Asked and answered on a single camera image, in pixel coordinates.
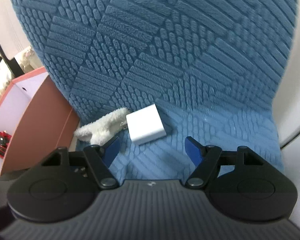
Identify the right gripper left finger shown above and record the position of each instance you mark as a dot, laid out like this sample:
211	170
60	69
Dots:
99	159

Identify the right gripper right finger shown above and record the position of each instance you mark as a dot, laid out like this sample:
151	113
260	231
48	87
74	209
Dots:
205	159

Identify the large white charger block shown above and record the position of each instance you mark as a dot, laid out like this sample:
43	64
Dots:
145	125

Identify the red black toy figure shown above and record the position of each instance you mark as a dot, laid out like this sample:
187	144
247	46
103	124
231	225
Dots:
4	142

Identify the white fluffy plush item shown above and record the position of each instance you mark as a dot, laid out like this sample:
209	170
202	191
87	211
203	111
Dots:
105	128

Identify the pink cardboard box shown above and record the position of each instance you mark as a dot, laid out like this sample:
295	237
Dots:
37	116

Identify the blue textured chair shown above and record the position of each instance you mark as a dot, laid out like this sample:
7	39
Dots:
211	67

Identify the white bed footboard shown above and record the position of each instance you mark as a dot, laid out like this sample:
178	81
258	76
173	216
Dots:
12	37

